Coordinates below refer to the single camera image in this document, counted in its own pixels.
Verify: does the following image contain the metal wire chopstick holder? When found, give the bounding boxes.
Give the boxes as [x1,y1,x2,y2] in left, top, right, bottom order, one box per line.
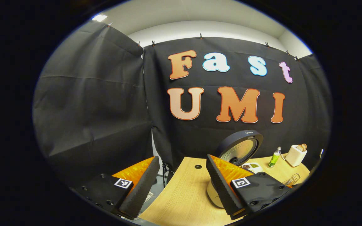
[282,173,301,186]

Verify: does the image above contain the white toaster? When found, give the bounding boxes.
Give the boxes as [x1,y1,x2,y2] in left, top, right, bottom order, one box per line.
[285,144,308,167]

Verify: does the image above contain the black tripod stand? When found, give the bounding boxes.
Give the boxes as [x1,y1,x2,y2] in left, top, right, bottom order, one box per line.
[161,161,175,189]

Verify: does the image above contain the dark lidded rice cooker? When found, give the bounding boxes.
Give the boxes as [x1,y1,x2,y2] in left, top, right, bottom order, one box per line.
[207,130,264,208]

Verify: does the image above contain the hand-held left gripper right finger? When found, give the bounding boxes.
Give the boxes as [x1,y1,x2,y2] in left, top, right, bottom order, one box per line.
[206,154,294,220]

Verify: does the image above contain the black backdrop cloth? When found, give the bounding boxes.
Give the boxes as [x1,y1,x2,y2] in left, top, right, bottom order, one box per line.
[32,20,332,189]

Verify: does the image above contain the white divided grain dish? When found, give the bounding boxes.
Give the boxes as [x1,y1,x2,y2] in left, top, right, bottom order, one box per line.
[241,162,263,174]

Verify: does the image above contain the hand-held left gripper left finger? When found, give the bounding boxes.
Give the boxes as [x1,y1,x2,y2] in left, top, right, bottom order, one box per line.
[74,156,161,221]

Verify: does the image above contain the green label drink bottle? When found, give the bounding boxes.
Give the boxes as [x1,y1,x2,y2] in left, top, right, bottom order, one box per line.
[268,147,282,168]

